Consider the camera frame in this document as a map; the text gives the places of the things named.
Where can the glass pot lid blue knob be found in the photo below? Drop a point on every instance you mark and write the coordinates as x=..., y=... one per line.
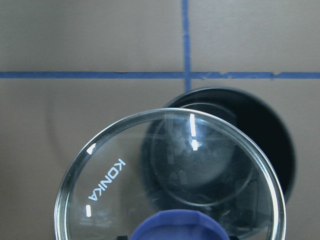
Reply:
x=103, y=195

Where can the dark blue saucepan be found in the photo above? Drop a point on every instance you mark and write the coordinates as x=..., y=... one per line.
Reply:
x=262, y=120

